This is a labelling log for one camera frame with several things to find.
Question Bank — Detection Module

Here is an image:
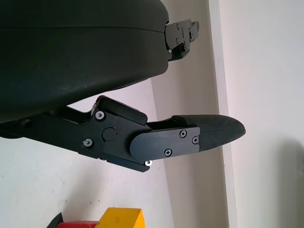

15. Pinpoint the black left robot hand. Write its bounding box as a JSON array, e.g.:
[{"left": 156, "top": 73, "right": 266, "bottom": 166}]
[{"left": 0, "top": 0, "right": 246, "bottom": 173}]

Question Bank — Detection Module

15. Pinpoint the red wooden block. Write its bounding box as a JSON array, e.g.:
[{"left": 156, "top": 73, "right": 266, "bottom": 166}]
[{"left": 57, "top": 220, "right": 99, "bottom": 228}]

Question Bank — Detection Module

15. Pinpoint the yellow wooden block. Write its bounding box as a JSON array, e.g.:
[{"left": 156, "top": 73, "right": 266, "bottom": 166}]
[{"left": 96, "top": 207, "right": 146, "bottom": 228}]

